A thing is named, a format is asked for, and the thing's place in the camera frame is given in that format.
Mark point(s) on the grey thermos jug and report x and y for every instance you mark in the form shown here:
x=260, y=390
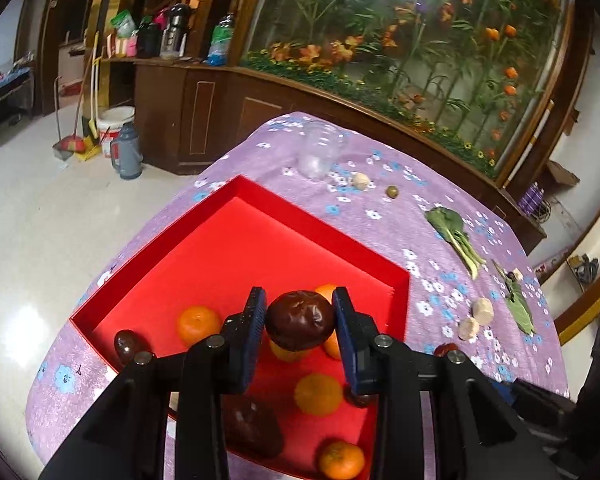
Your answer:
x=127, y=152

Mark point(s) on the glass flower display case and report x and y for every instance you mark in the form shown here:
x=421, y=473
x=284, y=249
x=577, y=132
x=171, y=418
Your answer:
x=405, y=60

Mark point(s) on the purple bottles pack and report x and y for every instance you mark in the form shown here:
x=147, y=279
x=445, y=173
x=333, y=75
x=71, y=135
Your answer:
x=532, y=200

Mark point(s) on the small green round fruit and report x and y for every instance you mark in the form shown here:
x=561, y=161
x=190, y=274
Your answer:
x=391, y=191

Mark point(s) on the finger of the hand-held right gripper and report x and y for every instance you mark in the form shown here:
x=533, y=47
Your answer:
x=535, y=402

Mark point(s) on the broom with dustpan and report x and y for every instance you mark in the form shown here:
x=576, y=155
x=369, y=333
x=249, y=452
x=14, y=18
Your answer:
x=72, y=142

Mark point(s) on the dark red jujube date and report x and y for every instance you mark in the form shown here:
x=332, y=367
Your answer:
x=300, y=319

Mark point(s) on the clear plastic cup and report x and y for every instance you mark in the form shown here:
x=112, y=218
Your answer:
x=320, y=152

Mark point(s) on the brown cardboard box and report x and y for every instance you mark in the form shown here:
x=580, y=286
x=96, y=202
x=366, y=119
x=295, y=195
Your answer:
x=560, y=172

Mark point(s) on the green bok choy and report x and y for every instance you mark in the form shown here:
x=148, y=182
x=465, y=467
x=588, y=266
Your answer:
x=454, y=237

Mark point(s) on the dark brown jujube date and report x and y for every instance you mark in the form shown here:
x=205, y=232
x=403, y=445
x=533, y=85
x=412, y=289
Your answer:
x=127, y=347

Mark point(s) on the small pale ginger piece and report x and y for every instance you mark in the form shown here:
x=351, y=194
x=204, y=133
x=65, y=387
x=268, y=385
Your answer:
x=517, y=275
x=467, y=329

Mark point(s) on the white rolled tube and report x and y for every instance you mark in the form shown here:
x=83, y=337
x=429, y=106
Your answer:
x=532, y=132

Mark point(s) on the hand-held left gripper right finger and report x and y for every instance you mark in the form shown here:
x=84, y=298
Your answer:
x=342, y=332

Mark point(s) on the red cardboard box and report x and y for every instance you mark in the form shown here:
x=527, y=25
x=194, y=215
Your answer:
x=280, y=260

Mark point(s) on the large pale ginger piece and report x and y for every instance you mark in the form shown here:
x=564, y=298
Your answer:
x=482, y=310

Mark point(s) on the clear green-label plastic bottle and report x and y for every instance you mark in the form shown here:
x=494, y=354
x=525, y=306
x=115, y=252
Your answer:
x=220, y=40

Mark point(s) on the brown wooden cabinet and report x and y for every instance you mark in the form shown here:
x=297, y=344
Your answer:
x=215, y=110

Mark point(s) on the black silver thermos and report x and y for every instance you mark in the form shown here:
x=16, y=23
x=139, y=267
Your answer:
x=172, y=32

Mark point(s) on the large green leaf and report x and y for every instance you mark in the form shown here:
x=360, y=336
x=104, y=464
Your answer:
x=519, y=307

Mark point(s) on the pale garlic bulb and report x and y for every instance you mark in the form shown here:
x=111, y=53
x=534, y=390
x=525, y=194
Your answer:
x=361, y=180

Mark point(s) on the black tool on shelf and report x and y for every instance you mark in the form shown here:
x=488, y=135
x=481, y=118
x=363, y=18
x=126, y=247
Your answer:
x=582, y=265

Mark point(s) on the large dark brown date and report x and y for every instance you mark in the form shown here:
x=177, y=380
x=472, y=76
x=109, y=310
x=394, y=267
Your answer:
x=252, y=425

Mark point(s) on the pink box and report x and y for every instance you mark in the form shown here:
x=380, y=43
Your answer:
x=125, y=46

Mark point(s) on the dark bottle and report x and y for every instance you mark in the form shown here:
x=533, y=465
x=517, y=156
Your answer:
x=147, y=37

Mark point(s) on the green snack packet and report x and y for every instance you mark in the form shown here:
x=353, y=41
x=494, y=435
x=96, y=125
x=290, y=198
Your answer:
x=122, y=22

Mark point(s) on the white plastic bucket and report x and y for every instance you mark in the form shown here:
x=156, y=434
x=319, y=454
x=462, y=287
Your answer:
x=115, y=127

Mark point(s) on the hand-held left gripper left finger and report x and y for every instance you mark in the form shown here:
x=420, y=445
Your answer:
x=255, y=332

